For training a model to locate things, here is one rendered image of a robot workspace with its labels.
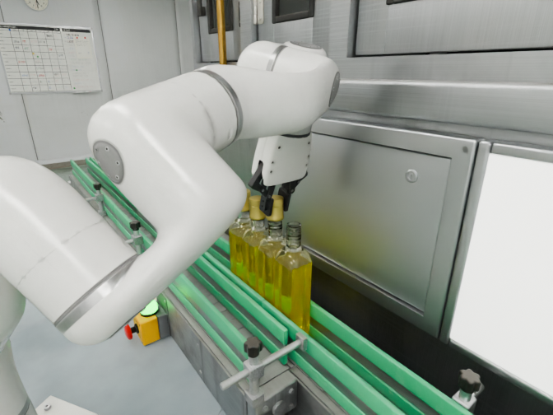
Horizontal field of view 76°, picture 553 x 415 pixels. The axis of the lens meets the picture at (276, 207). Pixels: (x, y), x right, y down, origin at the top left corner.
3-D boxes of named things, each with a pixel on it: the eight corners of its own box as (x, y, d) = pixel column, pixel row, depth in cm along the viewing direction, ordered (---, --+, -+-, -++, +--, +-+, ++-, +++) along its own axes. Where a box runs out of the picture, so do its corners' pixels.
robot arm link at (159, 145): (139, 146, 45) (219, 232, 47) (-48, 243, 30) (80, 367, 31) (193, 51, 34) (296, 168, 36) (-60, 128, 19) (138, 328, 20)
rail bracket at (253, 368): (308, 375, 66) (309, 319, 61) (228, 426, 56) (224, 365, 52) (297, 365, 68) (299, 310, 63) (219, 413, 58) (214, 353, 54)
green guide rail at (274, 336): (287, 363, 68) (288, 328, 65) (283, 366, 68) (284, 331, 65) (90, 171, 198) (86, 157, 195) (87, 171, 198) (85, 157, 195)
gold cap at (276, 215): (287, 218, 71) (287, 198, 69) (273, 222, 68) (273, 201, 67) (276, 213, 73) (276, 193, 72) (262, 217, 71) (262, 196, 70)
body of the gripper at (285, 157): (299, 112, 66) (287, 165, 72) (253, 115, 60) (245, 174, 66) (326, 127, 61) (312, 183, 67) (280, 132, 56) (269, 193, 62)
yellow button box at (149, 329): (170, 336, 94) (167, 313, 92) (141, 348, 90) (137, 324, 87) (160, 322, 100) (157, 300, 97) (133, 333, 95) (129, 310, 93)
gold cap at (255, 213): (269, 217, 75) (269, 198, 74) (254, 221, 73) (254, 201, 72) (260, 212, 78) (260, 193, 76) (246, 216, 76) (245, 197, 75)
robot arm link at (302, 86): (174, 137, 41) (263, 88, 57) (271, 174, 38) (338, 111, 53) (169, 62, 36) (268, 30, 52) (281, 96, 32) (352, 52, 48)
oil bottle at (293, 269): (310, 339, 75) (313, 249, 67) (289, 351, 72) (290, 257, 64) (293, 324, 79) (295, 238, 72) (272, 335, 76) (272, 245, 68)
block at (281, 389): (299, 408, 67) (300, 380, 64) (257, 438, 62) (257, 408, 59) (287, 395, 70) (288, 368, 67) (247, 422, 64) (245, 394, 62)
